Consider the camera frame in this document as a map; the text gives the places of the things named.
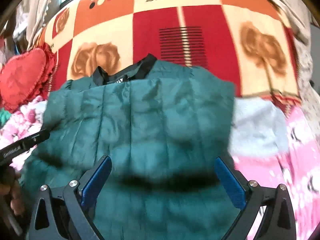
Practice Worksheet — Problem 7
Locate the green puffer jacket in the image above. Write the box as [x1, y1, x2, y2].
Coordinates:
[21, 60, 238, 239]

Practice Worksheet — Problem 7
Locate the person's left hand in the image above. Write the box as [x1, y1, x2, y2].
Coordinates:
[1, 166, 25, 216]

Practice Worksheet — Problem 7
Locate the small green cloth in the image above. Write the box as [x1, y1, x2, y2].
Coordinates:
[0, 108, 11, 128]

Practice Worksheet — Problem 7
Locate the pink penguin bed sheet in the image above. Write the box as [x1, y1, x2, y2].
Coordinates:
[1, 100, 319, 239]

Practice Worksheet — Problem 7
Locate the red heart-shaped pillow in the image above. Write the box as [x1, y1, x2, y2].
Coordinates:
[1, 43, 56, 113]

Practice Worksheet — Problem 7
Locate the grey folded sweater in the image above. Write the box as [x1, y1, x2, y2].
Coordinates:
[228, 98, 289, 158]

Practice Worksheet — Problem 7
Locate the red orange checkered blanket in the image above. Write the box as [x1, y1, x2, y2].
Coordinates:
[37, 0, 301, 108]

